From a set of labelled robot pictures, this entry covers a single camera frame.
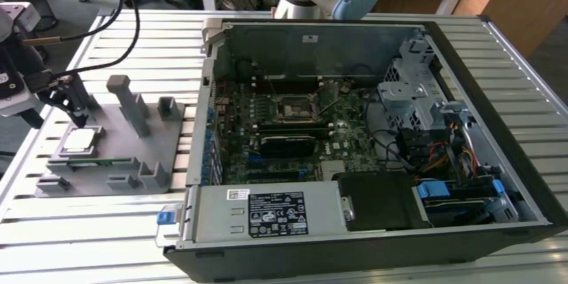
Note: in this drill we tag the silver CPU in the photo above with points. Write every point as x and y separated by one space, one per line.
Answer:
80 139

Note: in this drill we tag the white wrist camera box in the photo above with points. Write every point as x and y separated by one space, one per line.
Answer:
25 14

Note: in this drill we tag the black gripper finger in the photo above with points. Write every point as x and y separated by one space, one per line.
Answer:
32 116
75 97

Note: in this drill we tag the silver power supply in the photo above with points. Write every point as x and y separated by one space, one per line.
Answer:
212 217

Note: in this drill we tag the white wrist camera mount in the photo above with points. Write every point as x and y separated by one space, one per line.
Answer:
9 101

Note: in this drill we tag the green RAM stick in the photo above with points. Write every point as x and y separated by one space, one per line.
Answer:
88 164

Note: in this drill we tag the wooden cabinet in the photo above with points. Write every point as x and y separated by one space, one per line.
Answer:
523 4

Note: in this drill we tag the blue case release latch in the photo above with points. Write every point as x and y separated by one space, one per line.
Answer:
165 215

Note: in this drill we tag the silver chipset heat sink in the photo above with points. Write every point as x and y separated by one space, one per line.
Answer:
332 167

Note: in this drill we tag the metal locking lever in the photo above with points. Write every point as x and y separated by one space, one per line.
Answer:
329 105

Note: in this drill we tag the black plastic shroud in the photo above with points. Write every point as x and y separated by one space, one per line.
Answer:
381 201

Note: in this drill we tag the round coin battery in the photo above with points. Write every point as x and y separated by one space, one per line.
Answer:
345 88

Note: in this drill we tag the blue disk carrier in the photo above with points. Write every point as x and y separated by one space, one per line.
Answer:
432 191

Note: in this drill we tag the black RAM slot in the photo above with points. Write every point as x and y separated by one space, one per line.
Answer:
285 78
292 132
285 84
292 125

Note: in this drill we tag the black graphics card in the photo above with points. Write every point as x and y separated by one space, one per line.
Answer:
288 147

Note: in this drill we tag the silver disk bay cage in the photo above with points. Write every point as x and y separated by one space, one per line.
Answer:
401 92

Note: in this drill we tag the black open PC case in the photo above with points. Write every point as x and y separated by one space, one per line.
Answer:
311 264

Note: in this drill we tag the CPU socket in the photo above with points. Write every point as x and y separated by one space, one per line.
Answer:
295 109

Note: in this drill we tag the blue card retention clip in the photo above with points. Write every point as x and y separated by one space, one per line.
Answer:
207 134
204 169
207 148
208 111

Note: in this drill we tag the grey parts rack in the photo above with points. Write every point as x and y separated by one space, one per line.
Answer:
164 151

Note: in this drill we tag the green motherboard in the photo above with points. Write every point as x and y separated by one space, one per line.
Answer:
355 137

